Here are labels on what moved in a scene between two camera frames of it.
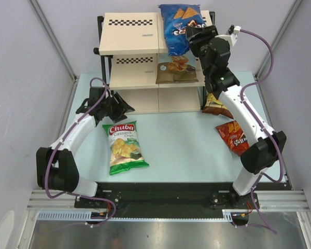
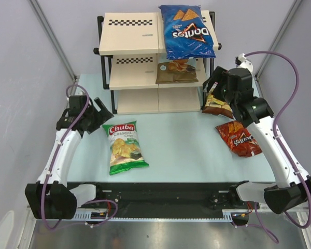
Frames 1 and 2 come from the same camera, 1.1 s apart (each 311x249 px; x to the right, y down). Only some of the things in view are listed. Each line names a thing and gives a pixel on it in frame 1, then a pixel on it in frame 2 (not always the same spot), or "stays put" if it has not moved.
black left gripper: x=122 y=105 to x=103 y=114
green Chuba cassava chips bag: x=125 y=149 stays put
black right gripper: x=194 y=35 to x=218 y=72
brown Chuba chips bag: x=213 y=106 stays put
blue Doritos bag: x=177 y=17 stays put
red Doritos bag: x=234 y=137 stays put
